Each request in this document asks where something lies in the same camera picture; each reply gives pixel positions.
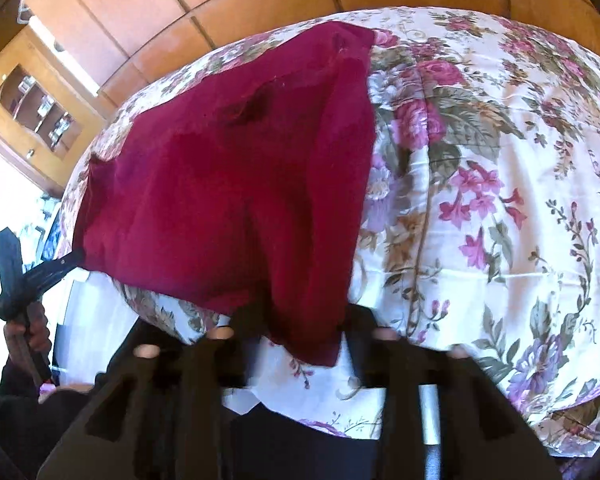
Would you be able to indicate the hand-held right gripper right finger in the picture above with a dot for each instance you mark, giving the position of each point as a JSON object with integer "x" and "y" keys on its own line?
{"x": 405, "y": 375}

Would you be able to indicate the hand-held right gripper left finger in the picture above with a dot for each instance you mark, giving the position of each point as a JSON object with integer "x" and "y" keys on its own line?
{"x": 205, "y": 375}

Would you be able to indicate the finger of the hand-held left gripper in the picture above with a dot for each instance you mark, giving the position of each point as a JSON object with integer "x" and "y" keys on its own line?
{"x": 55, "y": 272}

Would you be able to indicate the dark red pants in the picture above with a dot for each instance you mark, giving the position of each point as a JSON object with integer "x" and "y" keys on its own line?
{"x": 230, "y": 185}

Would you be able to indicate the person's left hand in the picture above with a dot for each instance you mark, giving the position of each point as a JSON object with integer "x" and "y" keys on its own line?
{"x": 37, "y": 335}

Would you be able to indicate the wooden cabinet with glass door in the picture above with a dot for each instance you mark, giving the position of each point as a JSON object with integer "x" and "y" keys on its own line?
{"x": 25, "y": 130}

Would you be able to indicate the small bottles on cabinet shelves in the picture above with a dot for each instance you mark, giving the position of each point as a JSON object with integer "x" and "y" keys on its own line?
{"x": 45, "y": 105}

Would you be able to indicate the floral bedspread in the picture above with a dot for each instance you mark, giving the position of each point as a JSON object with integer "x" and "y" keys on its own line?
{"x": 505, "y": 210}

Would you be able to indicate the wooden wardrobe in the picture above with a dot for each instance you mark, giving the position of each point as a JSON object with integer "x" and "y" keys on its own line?
{"x": 155, "y": 20}

